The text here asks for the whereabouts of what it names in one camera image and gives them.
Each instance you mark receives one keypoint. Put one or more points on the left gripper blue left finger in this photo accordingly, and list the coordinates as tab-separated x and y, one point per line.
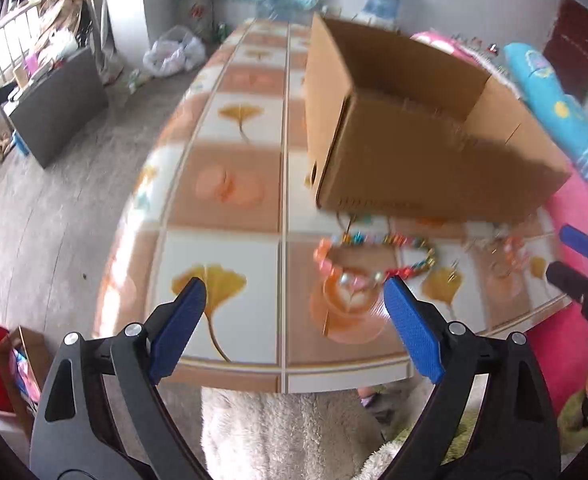
142	355

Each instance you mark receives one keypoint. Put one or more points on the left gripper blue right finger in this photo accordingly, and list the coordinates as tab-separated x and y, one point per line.
445	353

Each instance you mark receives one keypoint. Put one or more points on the blue cartoon pillow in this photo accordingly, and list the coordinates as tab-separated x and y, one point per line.
560	114

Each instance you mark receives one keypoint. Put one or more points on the dark red door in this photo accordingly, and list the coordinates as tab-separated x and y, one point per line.
567	48

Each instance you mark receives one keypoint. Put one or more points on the brown cardboard box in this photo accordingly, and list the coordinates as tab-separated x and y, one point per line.
399	128

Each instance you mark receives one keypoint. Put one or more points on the dark grey cabinet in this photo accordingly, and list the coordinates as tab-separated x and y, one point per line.
53	110

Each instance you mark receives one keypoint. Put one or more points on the white plastic bag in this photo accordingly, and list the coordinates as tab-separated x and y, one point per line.
177	50

